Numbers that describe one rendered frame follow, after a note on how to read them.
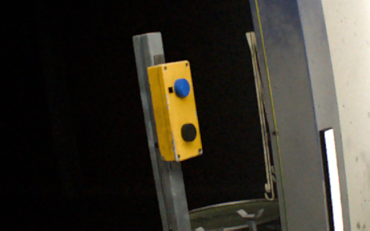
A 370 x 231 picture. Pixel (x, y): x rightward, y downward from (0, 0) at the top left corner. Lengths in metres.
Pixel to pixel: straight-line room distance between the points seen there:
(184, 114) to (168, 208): 0.27
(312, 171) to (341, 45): 0.48
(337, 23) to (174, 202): 0.92
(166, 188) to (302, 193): 0.54
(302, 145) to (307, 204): 0.20
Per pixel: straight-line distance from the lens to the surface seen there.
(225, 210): 3.54
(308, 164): 2.46
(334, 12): 2.66
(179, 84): 2.07
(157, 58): 2.13
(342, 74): 2.64
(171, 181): 2.14
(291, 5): 2.43
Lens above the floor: 1.54
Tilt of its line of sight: 3 degrees down
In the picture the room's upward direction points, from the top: 9 degrees counter-clockwise
